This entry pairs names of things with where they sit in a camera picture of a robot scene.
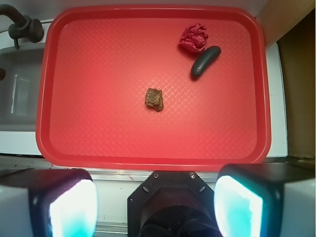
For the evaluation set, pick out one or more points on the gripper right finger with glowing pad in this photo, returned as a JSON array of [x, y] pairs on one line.
[[266, 200]]

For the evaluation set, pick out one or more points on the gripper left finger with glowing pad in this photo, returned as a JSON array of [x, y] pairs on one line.
[[47, 203]]

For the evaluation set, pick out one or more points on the dark green plastic pickle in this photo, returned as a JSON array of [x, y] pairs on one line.
[[204, 61]]

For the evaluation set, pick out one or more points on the grey sink basin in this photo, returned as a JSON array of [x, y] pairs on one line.
[[19, 90]]

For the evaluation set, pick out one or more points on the red plastic tray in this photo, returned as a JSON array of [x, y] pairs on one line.
[[157, 87]]

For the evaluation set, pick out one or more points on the brown rock chunk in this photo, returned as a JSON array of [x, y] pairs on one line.
[[154, 99]]

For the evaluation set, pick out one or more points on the dark metal faucet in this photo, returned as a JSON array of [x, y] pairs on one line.
[[23, 26]]

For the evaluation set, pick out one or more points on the crumpled red paper ball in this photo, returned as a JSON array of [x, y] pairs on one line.
[[194, 38]]

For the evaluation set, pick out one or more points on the black octagonal mount plate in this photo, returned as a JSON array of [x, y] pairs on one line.
[[172, 204]]

